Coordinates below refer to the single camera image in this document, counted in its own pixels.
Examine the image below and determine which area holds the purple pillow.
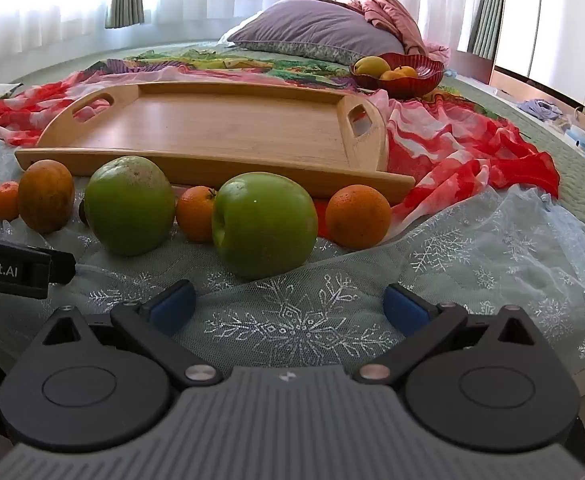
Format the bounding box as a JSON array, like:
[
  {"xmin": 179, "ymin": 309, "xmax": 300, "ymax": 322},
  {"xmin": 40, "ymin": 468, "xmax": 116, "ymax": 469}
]
[{"xmin": 226, "ymin": 0, "xmax": 406, "ymax": 66}]

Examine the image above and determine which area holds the green apple with brown spot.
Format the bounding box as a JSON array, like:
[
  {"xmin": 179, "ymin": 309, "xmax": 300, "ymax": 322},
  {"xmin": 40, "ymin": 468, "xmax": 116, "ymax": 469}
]
[{"xmin": 83, "ymin": 156, "xmax": 176, "ymax": 256}]

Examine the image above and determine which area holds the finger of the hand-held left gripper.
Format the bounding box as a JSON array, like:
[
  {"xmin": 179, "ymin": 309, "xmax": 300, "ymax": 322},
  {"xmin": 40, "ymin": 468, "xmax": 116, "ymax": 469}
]
[{"xmin": 48, "ymin": 247, "xmax": 77, "ymax": 285}]

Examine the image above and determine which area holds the lilac crumpled cloth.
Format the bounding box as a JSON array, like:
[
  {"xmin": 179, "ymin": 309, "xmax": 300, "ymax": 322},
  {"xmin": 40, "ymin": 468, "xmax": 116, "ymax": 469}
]
[{"xmin": 517, "ymin": 98, "xmax": 563, "ymax": 121}]

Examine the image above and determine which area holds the white wardrobe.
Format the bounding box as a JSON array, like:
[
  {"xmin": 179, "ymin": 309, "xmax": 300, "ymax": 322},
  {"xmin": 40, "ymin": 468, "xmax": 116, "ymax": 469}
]
[{"xmin": 493, "ymin": 0, "xmax": 585, "ymax": 111}]

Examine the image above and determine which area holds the smooth green apple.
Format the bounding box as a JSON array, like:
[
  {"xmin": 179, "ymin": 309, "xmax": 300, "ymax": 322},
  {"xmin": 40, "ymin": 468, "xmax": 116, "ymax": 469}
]
[{"xmin": 211, "ymin": 172, "xmax": 318, "ymax": 281}]

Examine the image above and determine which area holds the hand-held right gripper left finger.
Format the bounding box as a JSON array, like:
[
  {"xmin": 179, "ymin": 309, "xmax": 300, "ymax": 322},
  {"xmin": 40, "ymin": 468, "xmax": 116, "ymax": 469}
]
[{"xmin": 37, "ymin": 280, "xmax": 223, "ymax": 388}]

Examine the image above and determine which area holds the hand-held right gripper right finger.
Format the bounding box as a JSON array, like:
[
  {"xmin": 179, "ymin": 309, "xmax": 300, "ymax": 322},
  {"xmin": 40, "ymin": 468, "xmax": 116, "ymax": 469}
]
[{"xmin": 351, "ymin": 283, "xmax": 548, "ymax": 386}]

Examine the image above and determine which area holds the colourful floral scarf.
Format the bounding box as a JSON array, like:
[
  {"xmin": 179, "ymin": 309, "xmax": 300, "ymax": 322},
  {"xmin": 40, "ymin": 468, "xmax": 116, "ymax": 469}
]
[{"xmin": 80, "ymin": 45, "xmax": 473, "ymax": 106}]

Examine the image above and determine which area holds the yellow pear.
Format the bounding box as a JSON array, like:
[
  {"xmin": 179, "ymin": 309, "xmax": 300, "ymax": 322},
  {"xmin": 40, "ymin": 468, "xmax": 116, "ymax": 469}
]
[{"xmin": 353, "ymin": 56, "xmax": 391, "ymax": 79}]

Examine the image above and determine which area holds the snowflake tulle cloth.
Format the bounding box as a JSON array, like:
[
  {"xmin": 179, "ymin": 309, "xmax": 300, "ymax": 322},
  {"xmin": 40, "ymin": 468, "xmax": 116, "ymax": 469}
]
[{"xmin": 0, "ymin": 132, "xmax": 585, "ymax": 376}]

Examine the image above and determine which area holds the large brownish orange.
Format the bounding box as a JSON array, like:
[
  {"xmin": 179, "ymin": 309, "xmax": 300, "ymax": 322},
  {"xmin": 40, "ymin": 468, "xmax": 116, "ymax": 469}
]
[{"xmin": 17, "ymin": 159, "xmax": 76, "ymax": 234}]

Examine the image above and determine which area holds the wooden serving tray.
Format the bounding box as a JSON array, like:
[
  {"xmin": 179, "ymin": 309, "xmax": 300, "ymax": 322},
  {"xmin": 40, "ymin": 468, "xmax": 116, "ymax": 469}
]
[{"xmin": 15, "ymin": 81, "xmax": 416, "ymax": 206}]

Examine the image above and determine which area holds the red and white scarf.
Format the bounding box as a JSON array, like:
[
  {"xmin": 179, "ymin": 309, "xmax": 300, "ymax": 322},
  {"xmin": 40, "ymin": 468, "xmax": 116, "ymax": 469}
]
[{"xmin": 0, "ymin": 67, "xmax": 561, "ymax": 251}]

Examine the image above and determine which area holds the red glass bowl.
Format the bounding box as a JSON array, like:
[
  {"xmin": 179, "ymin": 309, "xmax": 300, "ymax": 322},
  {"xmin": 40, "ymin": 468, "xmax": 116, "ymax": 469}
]
[{"xmin": 349, "ymin": 52, "xmax": 446, "ymax": 98}]

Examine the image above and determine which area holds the tiny mandarin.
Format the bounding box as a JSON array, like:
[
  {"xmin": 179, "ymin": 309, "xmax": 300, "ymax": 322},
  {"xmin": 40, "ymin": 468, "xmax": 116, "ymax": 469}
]
[{"xmin": 0, "ymin": 181, "xmax": 22, "ymax": 222}]

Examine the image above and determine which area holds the round orange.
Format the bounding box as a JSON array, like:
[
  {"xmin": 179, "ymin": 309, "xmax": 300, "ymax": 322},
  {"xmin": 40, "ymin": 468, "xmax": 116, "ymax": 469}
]
[{"xmin": 325, "ymin": 185, "xmax": 392, "ymax": 250}]

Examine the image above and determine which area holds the brown headboard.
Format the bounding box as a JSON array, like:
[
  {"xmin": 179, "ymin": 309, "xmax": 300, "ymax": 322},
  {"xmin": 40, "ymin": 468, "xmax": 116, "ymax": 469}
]
[{"xmin": 455, "ymin": 50, "xmax": 496, "ymax": 86}]

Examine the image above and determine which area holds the pink quilt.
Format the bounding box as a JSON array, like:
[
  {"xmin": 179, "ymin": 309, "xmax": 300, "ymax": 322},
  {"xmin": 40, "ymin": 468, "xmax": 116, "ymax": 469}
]
[{"xmin": 292, "ymin": 0, "xmax": 451, "ymax": 61}]

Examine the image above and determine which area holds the green quilted bedspread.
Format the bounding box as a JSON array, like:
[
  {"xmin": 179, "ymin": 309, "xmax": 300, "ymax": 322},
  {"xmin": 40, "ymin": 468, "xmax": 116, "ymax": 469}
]
[{"xmin": 0, "ymin": 35, "xmax": 585, "ymax": 361}]

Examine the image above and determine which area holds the mandarin with green stem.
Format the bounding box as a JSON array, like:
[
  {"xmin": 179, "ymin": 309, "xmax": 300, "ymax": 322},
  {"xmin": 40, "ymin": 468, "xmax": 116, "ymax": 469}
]
[{"xmin": 175, "ymin": 186, "xmax": 218, "ymax": 244}]

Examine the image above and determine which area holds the white pillow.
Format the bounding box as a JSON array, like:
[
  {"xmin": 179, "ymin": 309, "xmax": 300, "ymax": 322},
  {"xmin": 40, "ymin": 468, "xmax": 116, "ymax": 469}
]
[{"xmin": 217, "ymin": 10, "xmax": 268, "ymax": 43}]

